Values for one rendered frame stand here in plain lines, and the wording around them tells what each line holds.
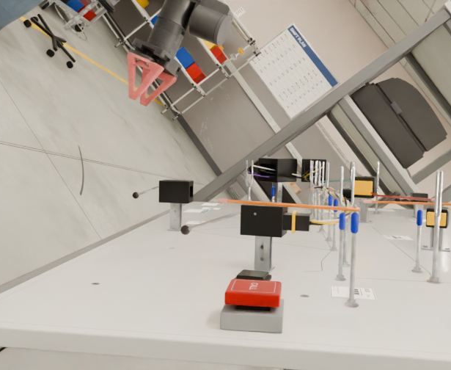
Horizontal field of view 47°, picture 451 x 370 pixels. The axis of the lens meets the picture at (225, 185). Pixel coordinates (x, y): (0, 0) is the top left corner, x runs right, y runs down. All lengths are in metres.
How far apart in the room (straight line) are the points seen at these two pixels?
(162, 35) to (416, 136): 1.04
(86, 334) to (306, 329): 0.20
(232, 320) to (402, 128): 1.35
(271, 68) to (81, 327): 8.09
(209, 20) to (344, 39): 7.66
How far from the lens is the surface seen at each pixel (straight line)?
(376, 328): 0.51
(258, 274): 0.65
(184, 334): 0.47
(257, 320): 0.47
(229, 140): 8.39
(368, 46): 8.55
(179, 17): 0.97
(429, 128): 1.78
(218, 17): 0.95
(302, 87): 8.36
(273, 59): 8.53
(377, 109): 1.75
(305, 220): 0.68
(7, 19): 4.22
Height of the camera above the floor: 1.22
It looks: 8 degrees down
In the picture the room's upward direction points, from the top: 54 degrees clockwise
